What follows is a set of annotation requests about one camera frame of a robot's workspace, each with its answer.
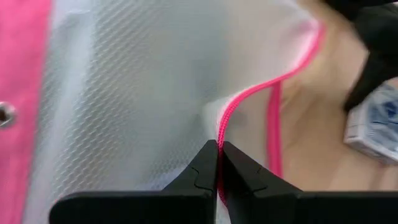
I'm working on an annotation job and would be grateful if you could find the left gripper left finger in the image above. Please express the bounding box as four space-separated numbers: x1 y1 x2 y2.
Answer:
49 139 218 224

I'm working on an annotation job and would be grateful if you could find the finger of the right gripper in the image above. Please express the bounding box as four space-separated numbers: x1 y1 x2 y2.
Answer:
323 0 398 112

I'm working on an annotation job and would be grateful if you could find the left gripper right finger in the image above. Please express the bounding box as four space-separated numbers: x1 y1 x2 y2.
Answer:
222 142 398 224

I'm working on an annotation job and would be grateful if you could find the small white blue box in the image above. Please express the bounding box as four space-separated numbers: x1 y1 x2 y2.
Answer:
343 79 398 166

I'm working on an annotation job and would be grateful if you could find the pink-edged mesh zipper pouch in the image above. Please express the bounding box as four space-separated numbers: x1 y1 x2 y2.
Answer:
0 0 327 224

